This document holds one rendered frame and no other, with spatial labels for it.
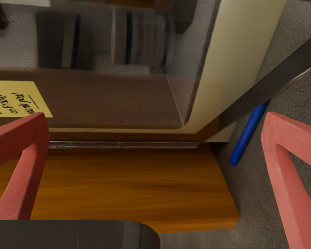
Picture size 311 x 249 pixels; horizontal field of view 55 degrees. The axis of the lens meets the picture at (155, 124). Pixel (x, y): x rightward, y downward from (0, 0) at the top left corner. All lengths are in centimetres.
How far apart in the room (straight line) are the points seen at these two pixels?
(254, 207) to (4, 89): 30
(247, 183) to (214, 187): 6
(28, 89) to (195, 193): 28
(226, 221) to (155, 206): 10
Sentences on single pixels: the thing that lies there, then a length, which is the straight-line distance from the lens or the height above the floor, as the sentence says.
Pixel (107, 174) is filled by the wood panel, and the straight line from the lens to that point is 43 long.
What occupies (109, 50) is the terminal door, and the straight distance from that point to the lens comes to 17.
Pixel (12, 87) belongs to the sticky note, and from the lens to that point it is 23.
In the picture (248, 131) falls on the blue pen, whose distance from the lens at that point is 38.
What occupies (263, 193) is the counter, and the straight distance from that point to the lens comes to 37.
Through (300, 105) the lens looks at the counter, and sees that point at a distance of 32.
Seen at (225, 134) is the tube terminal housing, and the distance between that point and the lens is 43.
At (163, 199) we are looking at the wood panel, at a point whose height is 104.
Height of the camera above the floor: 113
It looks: 12 degrees down
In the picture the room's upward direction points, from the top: 89 degrees counter-clockwise
